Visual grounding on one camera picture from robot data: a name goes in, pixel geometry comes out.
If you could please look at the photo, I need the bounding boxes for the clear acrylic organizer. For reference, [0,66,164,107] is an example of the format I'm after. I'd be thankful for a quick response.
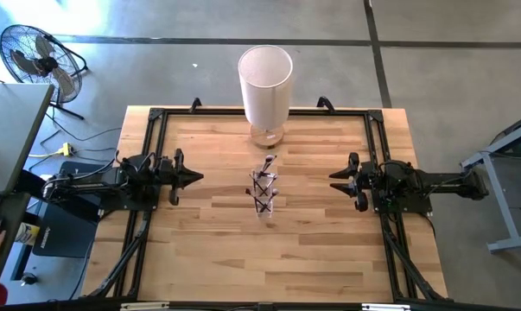
[251,169,280,219]

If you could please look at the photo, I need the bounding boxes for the dark fluffy head makeup brush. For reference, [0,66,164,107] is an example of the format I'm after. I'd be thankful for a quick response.
[244,187,270,213]

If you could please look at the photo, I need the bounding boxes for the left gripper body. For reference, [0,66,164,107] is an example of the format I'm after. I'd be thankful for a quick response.
[156,149,186,206]

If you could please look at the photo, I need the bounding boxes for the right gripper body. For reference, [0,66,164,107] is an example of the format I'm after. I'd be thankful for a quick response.
[348,151,376,213]

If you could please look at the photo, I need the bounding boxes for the yellow white carton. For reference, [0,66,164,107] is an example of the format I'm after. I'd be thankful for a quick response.
[16,222,41,245]

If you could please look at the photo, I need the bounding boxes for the table lamp white shade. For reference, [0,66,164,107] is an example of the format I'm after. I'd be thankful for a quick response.
[237,44,295,149]

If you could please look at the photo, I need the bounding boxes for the black equipment case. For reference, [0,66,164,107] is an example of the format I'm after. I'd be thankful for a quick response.
[33,162,106,258]

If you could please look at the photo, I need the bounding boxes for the black aluminium frame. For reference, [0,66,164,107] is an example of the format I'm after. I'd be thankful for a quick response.
[82,95,449,303]

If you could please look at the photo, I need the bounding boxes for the silver metal bracket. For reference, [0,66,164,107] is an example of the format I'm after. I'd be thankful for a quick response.
[120,301,170,311]
[361,302,412,311]

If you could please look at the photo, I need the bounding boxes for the grey desk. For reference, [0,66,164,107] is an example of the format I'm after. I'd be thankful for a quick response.
[0,83,56,277]

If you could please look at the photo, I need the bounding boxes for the grey metal frame table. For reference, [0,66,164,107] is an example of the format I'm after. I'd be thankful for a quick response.
[461,110,521,255]

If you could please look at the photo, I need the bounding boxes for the black floor cable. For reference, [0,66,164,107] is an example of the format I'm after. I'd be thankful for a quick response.
[39,105,124,168]

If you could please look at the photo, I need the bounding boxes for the black floor fan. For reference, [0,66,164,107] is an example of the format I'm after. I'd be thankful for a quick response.
[0,24,89,121]

